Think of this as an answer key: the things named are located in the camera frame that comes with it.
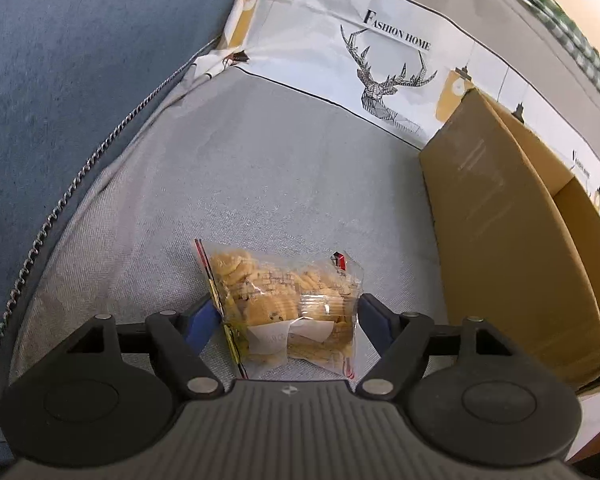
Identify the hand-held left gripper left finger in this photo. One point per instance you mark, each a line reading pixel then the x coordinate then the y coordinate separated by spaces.
pixel 202 321

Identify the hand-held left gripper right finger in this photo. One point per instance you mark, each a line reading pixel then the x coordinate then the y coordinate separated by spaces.
pixel 375 321

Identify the clear biscuit bag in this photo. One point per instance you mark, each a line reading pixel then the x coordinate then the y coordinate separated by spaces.
pixel 280 300

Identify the brown cardboard box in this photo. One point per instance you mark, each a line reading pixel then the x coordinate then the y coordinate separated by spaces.
pixel 495 235

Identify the grey deer printed cloth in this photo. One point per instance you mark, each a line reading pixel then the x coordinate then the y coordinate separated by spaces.
pixel 280 160

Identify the green checked cloth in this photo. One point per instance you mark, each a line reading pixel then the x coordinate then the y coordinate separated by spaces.
pixel 580 35

